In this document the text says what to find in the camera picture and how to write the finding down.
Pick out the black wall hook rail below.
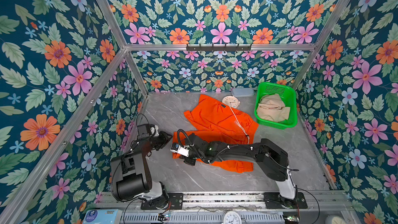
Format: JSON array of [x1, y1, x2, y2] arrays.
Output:
[[186, 44, 252, 52]]

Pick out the round beige object bottom right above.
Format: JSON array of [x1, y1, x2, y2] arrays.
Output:
[[325, 215, 347, 224]]

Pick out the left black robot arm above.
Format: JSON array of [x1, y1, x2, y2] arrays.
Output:
[[111, 124, 173, 209]]

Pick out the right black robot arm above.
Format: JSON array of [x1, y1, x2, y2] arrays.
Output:
[[171, 129, 297, 201]]

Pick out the blue tissue pack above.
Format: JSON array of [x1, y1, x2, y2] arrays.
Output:
[[83, 209, 122, 224]]

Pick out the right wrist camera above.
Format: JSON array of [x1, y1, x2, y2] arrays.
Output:
[[170, 143, 189, 157]]

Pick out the green plastic basket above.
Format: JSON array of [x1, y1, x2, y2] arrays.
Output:
[[254, 82, 297, 130]]

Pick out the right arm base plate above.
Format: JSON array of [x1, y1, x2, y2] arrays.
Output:
[[263, 192, 308, 209]]

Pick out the aluminium mounting rail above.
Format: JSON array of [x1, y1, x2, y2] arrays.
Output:
[[96, 191, 353, 211]]

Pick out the grey rectangular box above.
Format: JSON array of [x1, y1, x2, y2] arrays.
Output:
[[231, 88, 255, 97]]

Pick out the white clock at bottom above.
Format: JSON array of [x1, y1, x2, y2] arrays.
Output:
[[222, 211, 242, 224]]

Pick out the beige shorts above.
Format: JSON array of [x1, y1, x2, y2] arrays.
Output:
[[256, 94, 290, 122]]

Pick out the orange shorts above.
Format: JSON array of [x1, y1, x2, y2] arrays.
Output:
[[171, 94, 259, 174]]

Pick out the pink round alarm clock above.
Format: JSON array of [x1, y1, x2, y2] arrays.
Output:
[[222, 95, 240, 109]]

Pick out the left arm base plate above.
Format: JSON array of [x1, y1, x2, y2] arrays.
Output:
[[141, 193, 184, 210]]

